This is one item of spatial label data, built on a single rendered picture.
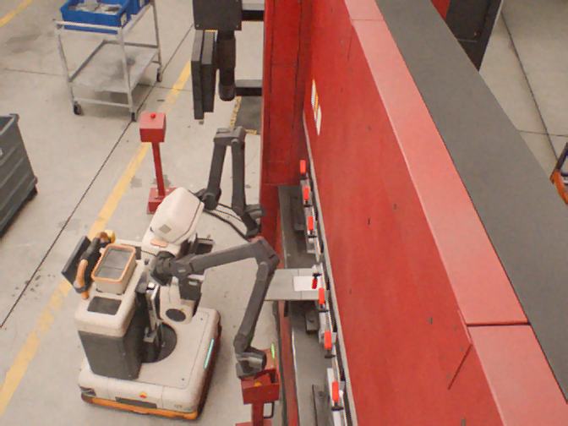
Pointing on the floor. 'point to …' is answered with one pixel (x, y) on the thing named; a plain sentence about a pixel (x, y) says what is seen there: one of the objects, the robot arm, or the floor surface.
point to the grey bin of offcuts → (13, 169)
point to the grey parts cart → (111, 61)
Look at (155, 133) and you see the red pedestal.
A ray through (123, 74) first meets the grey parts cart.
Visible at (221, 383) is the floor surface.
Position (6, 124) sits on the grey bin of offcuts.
